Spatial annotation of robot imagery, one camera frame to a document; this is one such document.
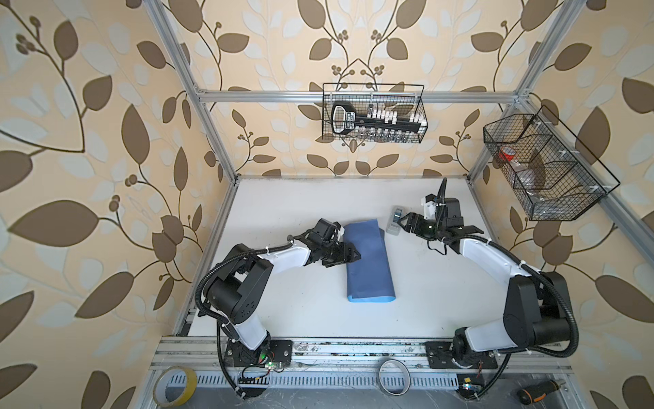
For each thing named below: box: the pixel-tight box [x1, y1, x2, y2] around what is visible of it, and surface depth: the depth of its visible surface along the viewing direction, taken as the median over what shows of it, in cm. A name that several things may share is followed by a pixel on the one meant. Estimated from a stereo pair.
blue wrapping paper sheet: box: [344, 218, 396, 303], surface depth 86 cm
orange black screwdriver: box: [516, 380, 560, 405], surface depth 68 cm
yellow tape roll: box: [153, 365, 198, 408], surface depth 70 cm
